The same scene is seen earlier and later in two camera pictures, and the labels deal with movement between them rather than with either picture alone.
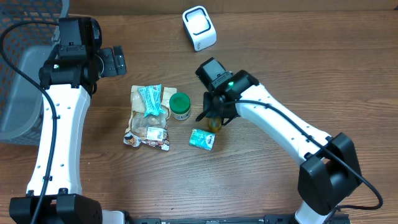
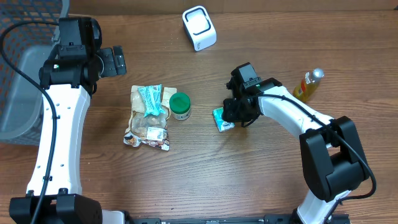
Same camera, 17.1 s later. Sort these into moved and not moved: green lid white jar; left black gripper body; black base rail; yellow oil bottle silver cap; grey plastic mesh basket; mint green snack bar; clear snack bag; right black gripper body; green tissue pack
Moved: green tissue pack; right black gripper body; yellow oil bottle silver cap
Not moved: green lid white jar; left black gripper body; black base rail; clear snack bag; mint green snack bar; grey plastic mesh basket
